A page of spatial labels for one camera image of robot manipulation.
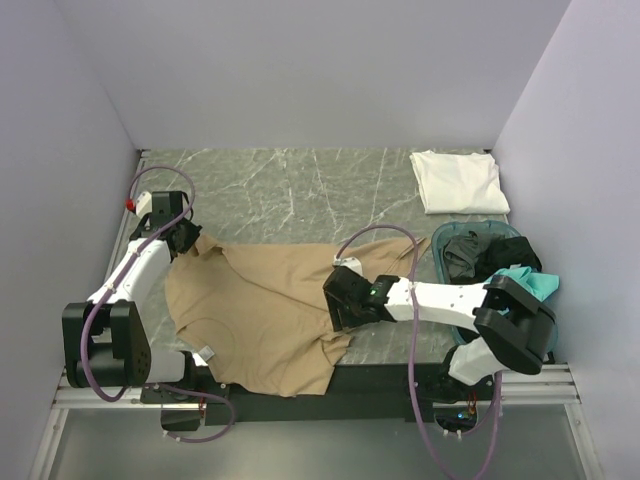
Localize teal t shirt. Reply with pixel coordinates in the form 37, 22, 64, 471
485, 266, 560, 302

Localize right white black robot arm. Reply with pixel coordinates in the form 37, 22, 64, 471
323, 266, 555, 399

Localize black base beam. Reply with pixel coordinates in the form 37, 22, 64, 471
141, 363, 493, 432

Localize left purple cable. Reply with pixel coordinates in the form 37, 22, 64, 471
79, 165, 236, 444

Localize purple cable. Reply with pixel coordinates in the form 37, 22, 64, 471
79, 165, 236, 444
333, 224, 504, 480

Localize folded white t shirt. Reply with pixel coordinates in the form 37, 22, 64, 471
410, 150, 510, 215

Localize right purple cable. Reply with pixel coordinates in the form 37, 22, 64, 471
333, 224, 504, 480

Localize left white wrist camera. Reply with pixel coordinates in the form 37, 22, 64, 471
125, 191, 152, 218

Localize black t shirt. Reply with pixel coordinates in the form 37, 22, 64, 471
476, 236, 543, 278

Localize grey t shirt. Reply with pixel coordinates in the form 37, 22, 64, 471
442, 231, 494, 284

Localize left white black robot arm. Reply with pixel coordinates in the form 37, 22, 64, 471
62, 191, 201, 402

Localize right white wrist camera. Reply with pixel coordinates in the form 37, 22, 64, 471
332, 257, 363, 276

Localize aluminium rail frame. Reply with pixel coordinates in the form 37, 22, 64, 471
80, 148, 578, 407

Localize teal plastic laundry basket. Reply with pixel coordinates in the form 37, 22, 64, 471
430, 219, 559, 351

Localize tan t shirt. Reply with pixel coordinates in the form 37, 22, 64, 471
163, 234, 429, 399

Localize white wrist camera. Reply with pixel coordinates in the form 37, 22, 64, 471
332, 257, 363, 276
125, 191, 152, 218

